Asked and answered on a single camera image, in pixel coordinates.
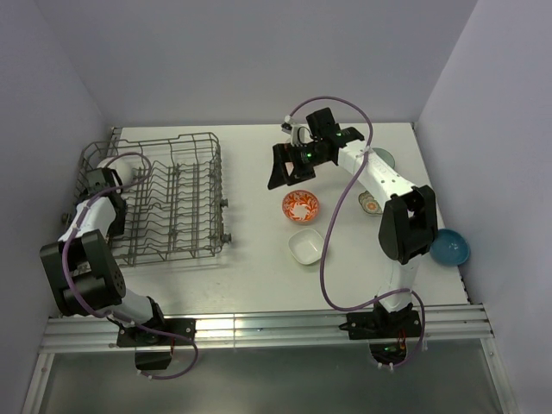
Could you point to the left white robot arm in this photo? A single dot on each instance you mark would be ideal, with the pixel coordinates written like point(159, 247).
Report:
point(81, 270)

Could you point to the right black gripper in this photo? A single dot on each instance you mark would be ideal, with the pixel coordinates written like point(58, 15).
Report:
point(285, 153)

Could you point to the plain white round bowl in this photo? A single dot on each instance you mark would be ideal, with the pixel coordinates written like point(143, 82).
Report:
point(119, 164)

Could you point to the aluminium mounting rail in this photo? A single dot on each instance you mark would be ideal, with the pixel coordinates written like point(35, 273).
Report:
point(260, 330)

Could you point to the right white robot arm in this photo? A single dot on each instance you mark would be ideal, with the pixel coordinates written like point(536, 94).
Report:
point(408, 225)

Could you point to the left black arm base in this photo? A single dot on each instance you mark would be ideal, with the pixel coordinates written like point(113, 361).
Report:
point(154, 352)

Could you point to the blue glazed bowl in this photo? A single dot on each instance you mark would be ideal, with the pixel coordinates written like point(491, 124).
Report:
point(449, 248)

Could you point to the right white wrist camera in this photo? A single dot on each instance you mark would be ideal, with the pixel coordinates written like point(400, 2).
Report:
point(297, 132)

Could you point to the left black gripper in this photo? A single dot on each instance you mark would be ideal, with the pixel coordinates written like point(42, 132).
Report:
point(116, 226)

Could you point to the white square bowl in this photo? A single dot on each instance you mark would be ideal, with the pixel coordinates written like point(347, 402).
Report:
point(306, 246)

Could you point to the small flower shaped dish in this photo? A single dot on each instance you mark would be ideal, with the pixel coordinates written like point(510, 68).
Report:
point(369, 204)

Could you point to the pale teal bowl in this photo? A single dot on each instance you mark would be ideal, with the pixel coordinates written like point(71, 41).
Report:
point(385, 156)

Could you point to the orange floral pattern bowl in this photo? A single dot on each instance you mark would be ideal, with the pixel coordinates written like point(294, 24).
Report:
point(300, 206)

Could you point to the grey wire dish rack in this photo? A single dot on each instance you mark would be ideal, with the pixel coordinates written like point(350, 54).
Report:
point(177, 213)

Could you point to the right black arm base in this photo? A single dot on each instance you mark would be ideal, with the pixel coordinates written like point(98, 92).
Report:
point(382, 324)

